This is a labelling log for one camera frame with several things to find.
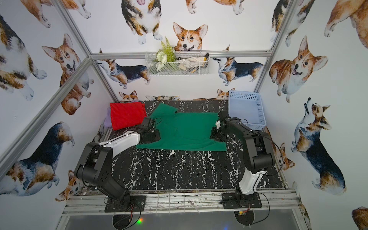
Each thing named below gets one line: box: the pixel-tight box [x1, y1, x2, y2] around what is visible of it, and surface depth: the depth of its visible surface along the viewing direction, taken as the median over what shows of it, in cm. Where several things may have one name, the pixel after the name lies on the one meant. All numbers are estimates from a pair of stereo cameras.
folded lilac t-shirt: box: [103, 107, 112, 128], surface depth 109 cm
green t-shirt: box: [135, 102, 227, 152], surface depth 97 cm
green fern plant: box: [156, 36, 177, 71], surface depth 84 cm
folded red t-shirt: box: [110, 102, 148, 131], surface depth 109 cm
